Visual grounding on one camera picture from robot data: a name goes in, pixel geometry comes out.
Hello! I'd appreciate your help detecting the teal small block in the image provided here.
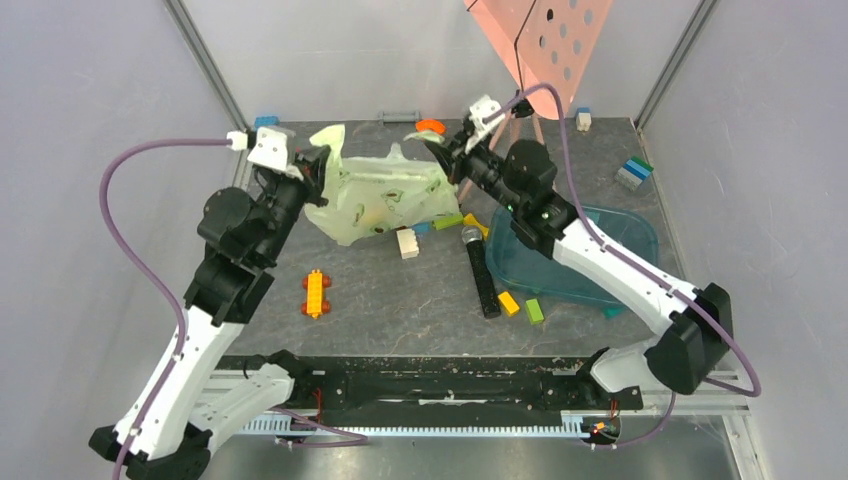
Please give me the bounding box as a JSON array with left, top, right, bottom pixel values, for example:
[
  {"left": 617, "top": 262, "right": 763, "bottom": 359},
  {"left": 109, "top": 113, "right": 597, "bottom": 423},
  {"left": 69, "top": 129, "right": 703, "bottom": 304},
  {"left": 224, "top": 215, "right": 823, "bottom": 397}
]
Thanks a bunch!
[{"left": 602, "top": 307, "right": 626, "bottom": 319}]

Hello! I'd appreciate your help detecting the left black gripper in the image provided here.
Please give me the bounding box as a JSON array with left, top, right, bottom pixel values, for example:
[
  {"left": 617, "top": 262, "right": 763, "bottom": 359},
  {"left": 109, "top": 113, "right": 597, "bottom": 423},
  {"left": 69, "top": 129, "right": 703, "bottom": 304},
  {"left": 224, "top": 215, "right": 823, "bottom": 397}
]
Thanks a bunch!
[{"left": 257, "top": 144, "right": 331, "bottom": 265}]

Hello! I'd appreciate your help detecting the orange curved block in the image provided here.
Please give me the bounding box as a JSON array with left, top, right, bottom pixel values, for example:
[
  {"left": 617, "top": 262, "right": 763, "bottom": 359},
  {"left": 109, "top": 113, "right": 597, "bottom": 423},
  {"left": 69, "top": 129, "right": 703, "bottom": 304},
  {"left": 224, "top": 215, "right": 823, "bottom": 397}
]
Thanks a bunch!
[{"left": 415, "top": 118, "right": 446, "bottom": 135}]

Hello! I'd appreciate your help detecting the long green block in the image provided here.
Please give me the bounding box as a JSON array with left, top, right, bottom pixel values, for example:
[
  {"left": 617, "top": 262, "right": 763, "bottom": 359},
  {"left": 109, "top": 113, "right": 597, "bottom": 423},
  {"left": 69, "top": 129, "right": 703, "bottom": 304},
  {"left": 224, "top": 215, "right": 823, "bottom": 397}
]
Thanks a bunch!
[{"left": 432, "top": 214, "right": 464, "bottom": 230}]

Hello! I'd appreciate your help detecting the blue lego brick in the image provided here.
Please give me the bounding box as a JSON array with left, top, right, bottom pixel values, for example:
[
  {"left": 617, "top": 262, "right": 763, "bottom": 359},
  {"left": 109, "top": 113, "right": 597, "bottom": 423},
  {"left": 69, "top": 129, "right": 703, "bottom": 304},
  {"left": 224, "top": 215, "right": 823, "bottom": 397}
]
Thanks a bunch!
[{"left": 253, "top": 115, "right": 279, "bottom": 129}]

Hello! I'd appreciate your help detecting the green wooden block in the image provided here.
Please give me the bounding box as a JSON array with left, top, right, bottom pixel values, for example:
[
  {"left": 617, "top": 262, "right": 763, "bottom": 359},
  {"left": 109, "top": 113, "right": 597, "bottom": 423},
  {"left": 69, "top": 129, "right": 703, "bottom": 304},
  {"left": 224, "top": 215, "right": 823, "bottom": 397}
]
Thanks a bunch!
[{"left": 525, "top": 298, "right": 545, "bottom": 325}]

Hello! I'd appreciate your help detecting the yellow triangular block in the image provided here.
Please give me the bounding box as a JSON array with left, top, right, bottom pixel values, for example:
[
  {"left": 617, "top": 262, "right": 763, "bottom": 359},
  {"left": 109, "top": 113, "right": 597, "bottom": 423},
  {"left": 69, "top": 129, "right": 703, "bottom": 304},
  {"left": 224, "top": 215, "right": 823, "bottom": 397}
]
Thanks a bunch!
[{"left": 463, "top": 213, "right": 489, "bottom": 240}]

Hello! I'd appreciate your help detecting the yellow wooden block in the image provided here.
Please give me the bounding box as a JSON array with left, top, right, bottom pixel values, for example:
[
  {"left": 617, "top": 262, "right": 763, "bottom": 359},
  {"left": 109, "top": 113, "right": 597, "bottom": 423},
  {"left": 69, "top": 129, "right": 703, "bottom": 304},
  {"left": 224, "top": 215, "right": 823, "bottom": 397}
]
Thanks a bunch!
[{"left": 497, "top": 291, "right": 520, "bottom": 317}]

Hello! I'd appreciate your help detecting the purple cable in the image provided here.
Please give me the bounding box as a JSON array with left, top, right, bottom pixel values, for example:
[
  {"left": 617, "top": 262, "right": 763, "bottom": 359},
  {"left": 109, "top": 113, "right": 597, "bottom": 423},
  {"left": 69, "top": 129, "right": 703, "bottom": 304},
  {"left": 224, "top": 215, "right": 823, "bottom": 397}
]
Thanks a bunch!
[
  {"left": 99, "top": 137, "right": 370, "bottom": 480},
  {"left": 486, "top": 83, "right": 763, "bottom": 452}
]

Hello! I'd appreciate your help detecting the black microphone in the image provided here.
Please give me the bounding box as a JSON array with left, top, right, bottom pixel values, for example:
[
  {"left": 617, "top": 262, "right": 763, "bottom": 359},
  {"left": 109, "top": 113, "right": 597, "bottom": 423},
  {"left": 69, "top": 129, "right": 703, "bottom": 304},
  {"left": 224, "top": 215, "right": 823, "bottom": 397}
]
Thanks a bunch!
[{"left": 461, "top": 225, "right": 501, "bottom": 319}]

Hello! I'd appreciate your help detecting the orange yellow toy car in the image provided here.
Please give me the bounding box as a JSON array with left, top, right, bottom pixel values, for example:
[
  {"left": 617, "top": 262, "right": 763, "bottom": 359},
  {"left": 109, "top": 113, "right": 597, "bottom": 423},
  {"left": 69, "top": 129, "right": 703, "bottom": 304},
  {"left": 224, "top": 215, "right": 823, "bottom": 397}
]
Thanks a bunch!
[{"left": 301, "top": 269, "right": 332, "bottom": 319}]

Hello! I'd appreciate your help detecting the pink perforated panel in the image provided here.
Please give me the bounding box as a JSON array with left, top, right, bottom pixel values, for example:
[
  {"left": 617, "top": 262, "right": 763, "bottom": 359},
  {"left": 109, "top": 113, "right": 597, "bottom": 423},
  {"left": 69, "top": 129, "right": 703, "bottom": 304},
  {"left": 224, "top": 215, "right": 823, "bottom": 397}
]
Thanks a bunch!
[{"left": 464, "top": 0, "right": 613, "bottom": 112}]

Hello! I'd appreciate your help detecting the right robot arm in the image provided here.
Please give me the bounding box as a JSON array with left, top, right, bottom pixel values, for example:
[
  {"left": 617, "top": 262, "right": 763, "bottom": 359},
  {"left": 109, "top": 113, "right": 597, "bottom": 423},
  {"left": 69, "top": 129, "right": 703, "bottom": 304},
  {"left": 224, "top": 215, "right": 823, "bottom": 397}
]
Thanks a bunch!
[{"left": 425, "top": 133, "right": 732, "bottom": 408}]

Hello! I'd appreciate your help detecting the grey blue green brick stack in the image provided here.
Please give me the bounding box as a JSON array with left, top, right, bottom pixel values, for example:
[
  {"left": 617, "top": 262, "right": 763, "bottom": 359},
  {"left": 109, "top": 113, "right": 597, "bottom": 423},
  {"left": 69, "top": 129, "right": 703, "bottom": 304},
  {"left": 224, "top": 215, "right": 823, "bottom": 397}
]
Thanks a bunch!
[{"left": 614, "top": 156, "right": 654, "bottom": 191}]

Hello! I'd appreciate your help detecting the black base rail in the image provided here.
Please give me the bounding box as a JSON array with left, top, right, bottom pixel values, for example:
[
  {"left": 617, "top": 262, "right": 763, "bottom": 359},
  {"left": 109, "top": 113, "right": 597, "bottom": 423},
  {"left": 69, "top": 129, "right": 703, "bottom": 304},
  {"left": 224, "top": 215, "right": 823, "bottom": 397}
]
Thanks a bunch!
[{"left": 217, "top": 350, "right": 644, "bottom": 428}]

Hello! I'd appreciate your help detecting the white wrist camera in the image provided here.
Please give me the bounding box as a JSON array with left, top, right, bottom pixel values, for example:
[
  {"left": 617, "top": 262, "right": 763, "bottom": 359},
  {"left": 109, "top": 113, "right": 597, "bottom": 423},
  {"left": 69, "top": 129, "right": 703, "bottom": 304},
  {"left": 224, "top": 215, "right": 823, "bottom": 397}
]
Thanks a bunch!
[
  {"left": 464, "top": 95, "right": 505, "bottom": 153},
  {"left": 226, "top": 126, "right": 303, "bottom": 180}
]

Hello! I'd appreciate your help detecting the green avocado plastic bag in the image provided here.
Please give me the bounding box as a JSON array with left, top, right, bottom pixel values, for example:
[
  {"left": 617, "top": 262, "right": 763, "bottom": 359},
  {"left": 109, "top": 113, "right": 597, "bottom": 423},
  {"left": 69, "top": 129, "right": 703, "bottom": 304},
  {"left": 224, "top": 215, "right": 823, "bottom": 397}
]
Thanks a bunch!
[{"left": 304, "top": 124, "right": 459, "bottom": 246}]

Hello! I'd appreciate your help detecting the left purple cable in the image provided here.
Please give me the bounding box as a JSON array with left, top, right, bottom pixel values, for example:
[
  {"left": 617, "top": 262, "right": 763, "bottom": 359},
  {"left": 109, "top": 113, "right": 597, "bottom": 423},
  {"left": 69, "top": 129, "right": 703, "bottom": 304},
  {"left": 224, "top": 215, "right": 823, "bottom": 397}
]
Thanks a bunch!
[{"left": 99, "top": 137, "right": 370, "bottom": 480}]

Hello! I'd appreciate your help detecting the blue lego block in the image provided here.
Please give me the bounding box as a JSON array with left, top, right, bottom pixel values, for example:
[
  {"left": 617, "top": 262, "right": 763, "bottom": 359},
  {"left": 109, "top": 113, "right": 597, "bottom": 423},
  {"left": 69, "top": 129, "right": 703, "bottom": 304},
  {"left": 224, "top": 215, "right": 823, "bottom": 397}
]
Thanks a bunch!
[{"left": 411, "top": 222, "right": 433, "bottom": 236}]

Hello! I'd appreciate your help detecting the pink tripod stand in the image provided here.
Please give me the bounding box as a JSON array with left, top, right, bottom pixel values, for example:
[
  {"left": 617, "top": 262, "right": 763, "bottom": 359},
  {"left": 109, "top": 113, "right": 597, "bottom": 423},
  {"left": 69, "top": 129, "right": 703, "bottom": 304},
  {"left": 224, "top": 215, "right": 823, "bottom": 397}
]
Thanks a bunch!
[{"left": 457, "top": 90, "right": 551, "bottom": 204}]

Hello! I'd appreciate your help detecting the white blue small brick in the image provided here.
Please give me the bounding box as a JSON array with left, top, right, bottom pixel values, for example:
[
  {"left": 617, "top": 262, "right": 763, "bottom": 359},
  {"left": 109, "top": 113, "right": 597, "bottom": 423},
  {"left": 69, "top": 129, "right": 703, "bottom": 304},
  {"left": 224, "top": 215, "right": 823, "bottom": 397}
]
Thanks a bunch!
[{"left": 575, "top": 107, "right": 592, "bottom": 132}]

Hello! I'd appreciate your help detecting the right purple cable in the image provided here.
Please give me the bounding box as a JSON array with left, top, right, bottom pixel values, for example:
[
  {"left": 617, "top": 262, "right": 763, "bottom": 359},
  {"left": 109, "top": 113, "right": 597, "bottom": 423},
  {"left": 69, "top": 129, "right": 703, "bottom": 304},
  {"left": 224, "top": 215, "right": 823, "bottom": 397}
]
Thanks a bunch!
[{"left": 486, "top": 83, "right": 763, "bottom": 452}]

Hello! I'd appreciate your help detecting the grey metal handle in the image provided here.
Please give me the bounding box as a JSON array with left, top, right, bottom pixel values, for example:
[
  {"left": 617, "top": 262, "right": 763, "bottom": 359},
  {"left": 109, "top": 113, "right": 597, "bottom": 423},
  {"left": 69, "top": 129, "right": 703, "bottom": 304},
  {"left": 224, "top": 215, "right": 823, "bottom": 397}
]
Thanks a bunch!
[{"left": 378, "top": 110, "right": 422, "bottom": 124}]

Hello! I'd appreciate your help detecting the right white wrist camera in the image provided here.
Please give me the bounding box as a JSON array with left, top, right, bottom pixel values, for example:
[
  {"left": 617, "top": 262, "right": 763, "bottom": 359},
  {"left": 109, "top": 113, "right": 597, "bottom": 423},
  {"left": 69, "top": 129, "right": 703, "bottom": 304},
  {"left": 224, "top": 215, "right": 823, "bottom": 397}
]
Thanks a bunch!
[{"left": 464, "top": 95, "right": 505, "bottom": 153}]

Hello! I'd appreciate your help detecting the teal plastic tub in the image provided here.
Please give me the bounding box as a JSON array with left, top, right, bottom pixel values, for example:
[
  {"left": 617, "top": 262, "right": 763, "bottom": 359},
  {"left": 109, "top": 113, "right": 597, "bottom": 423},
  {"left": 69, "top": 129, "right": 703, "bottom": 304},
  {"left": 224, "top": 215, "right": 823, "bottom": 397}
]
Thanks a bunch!
[{"left": 486, "top": 206, "right": 662, "bottom": 316}]

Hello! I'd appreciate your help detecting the cream lego brick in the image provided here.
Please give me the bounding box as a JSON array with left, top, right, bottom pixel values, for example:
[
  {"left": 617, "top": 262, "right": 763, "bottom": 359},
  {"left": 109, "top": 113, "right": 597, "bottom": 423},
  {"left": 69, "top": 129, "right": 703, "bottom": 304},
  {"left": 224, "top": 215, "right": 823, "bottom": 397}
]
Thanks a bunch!
[{"left": 396, "top": 228, "right": 420, "bottom": 260}]

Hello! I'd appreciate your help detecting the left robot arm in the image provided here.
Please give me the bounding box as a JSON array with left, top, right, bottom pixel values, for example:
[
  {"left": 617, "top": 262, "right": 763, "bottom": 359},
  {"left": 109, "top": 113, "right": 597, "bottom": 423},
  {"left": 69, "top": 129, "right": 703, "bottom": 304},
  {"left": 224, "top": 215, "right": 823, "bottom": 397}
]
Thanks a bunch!
[{"left": 89, "top": 146, "right": 331, "bottom": 479}]

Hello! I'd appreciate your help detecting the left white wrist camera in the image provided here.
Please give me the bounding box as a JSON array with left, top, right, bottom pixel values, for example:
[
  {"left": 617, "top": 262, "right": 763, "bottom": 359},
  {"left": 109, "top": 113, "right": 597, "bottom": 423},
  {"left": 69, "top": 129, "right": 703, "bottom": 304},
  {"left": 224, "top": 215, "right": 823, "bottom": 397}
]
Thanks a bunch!
[{"left": 226, "top": 126, "right": 303, "bottom": 180}]

